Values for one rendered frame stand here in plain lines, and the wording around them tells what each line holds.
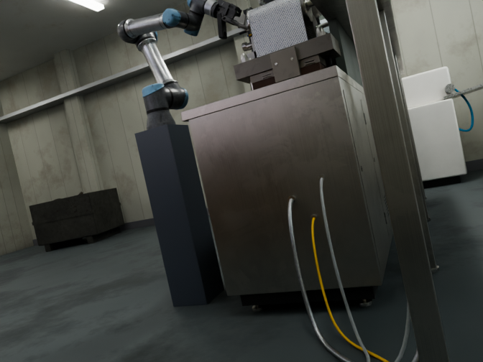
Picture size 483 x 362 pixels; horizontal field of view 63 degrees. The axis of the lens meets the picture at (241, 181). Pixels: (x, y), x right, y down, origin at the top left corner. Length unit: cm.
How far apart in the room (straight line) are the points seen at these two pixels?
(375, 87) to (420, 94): 368
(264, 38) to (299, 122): 51
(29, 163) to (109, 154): 194
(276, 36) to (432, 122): 290
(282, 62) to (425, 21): 416
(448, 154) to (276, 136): 316
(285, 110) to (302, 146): 15
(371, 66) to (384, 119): 12
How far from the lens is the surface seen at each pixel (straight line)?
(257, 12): 190
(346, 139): 145
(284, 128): 151
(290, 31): 182
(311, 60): 158
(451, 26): 562
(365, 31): 96
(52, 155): 813
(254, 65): 163
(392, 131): 93
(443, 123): 450
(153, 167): 201
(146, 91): 208
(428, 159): 450
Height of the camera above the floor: 61
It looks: 2 degrees down
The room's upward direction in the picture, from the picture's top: 12 degrees counter-clockwise
